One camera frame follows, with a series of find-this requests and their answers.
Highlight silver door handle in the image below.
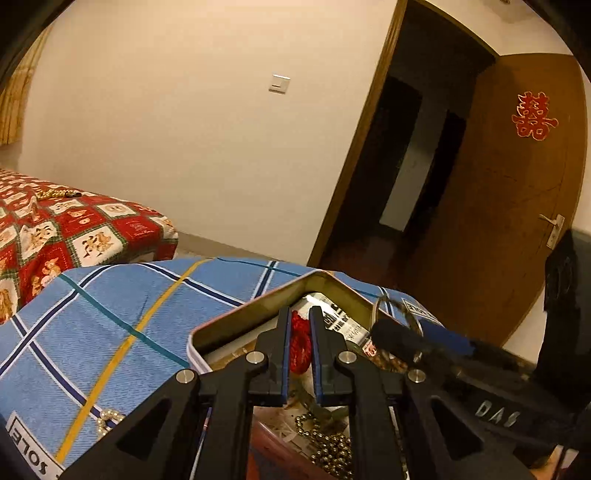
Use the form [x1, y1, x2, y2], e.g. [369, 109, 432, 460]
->
[539, 214, 565, 250]

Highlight white printed paper leaflet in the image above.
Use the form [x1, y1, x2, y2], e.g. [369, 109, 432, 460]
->
[293, 292, 370, 348]

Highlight right beige curtain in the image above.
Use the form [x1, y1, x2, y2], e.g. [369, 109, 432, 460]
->
[0, 26, 52, 146]

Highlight brown wooden door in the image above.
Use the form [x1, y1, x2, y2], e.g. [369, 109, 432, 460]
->
[400, 53, 588, 346]

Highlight white pearl bracelet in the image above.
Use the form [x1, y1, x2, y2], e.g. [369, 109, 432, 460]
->
[94, 409, 126, 437]

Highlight pink tin box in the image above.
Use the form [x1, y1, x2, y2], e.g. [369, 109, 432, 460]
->
[192, 271, 405, 479]

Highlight blue plaid towel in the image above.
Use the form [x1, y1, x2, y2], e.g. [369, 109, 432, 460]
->
[0, 256, 445, 480]

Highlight red double happiness decal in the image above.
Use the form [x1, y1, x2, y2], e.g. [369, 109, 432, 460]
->
[511, 91, 559, 142]

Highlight gold beads on bed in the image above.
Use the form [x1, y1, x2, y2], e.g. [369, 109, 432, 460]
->
[35, 188, 82, 200]

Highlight red patterned bed quilt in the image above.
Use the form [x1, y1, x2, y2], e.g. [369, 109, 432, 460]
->
[1, 169, 178, 323]

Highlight brown door frame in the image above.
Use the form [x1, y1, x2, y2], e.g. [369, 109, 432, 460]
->
[308, 1, 498, 266]

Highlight white wall switch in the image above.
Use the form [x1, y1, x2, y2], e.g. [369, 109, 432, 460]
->
[269, 74, 290, 94]

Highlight silver bangle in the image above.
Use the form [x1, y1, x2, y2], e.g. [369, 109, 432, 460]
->
[370, 294, 425, 367]

